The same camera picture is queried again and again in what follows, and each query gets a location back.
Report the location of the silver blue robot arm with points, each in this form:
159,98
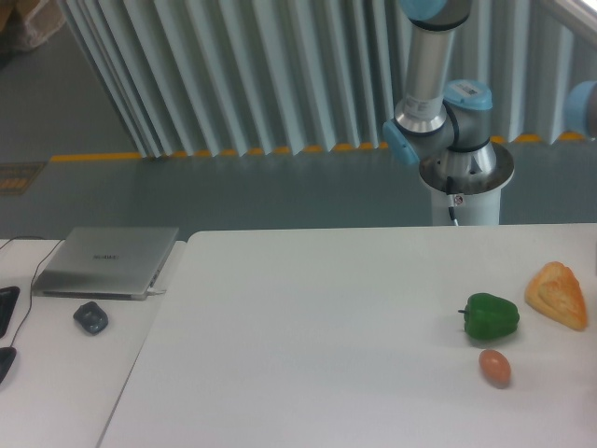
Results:
429,84

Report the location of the green bell pepper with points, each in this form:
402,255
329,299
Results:
488,317

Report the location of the silver closed laptop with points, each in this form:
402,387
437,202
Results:
120,263

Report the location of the white folding screen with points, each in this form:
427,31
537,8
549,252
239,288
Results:
281,76

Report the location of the dark grey computer mouse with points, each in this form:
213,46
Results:
91,318

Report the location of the brown egg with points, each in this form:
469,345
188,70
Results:
495,367

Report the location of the orange bread loaf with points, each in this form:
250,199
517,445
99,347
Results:
556,293

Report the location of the black keyboard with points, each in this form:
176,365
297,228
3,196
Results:
8,299

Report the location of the black object at edge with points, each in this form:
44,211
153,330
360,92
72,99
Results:
7,357

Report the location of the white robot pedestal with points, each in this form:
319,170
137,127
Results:
466,187

